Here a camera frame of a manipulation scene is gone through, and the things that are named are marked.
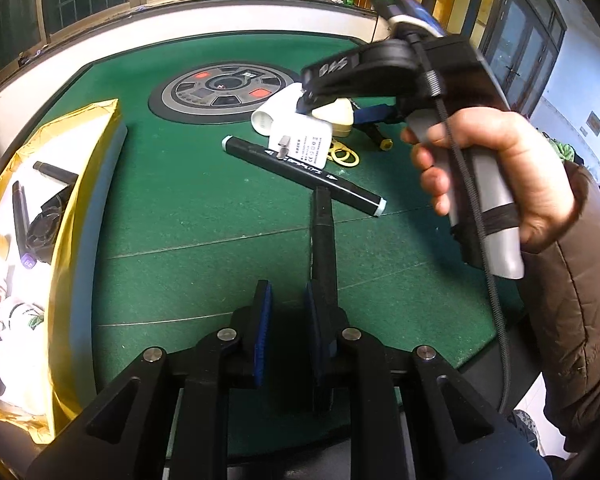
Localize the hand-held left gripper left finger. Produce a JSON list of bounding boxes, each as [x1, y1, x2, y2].
[[27, 280, 273, 480]]

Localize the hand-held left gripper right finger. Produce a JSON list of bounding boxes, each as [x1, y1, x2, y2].
[[305, 284, 553, 480]]

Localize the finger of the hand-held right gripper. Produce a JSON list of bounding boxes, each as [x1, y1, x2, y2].
[[295, 87, 327, 116], [351, 104, 407, 126]]

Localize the cream case with gold keychain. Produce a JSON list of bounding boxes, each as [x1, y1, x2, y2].
[[310, 100, 361, 167]]

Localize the thick black marker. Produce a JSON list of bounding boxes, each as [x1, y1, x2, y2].
[[310, 186, 340, 321]]

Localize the gold-edged white box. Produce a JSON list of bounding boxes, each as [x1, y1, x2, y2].
[[0, 99, 128, 445]]

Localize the black plastic fan housing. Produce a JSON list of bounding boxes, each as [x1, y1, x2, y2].
[[22, 185, 73, 263]]

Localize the large white plastic bottle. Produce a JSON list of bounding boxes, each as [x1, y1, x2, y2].
[[0, 330, 51, 416]]

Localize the black marker yellow cap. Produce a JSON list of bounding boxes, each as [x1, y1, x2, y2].
[[357, 122, 393, 152], [32, 161, 79, 186]]

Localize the black marker purple cap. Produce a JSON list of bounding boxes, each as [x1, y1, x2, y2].
[[11, 181, 37, 268]]

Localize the person's right forearm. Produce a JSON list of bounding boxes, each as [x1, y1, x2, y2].
[[520, 160, 600, 461]]

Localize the person's right hand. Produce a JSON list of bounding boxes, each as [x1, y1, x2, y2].
[[400, 109, 578, 253]]

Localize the small white plastic bottle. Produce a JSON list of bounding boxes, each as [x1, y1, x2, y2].
[[250, 82, 306, 137]]

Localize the white charger adapter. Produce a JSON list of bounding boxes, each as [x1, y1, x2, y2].
[[269, 112, 334, 171]]

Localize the black marker white tips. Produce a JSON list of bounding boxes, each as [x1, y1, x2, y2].
[[221, 135, 387, 218]]

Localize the round table control panel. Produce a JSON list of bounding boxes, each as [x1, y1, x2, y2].
[[148, 62, 303, 125]]

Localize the glass door cabinet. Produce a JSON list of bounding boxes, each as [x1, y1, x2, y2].
[[480, 0, 568, 116]]

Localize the green cloth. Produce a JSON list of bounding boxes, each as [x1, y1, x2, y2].
[[545, 132, 586, 163]]

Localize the grey shoe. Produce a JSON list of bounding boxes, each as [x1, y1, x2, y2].
[[510, 407, 541, 456]]

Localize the gold striped wall panel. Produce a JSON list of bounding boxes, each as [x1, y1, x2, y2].
[[410, 0, 511, 46]]

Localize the black braided cable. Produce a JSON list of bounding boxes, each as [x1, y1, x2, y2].
[[410, 35, 513, 413]]

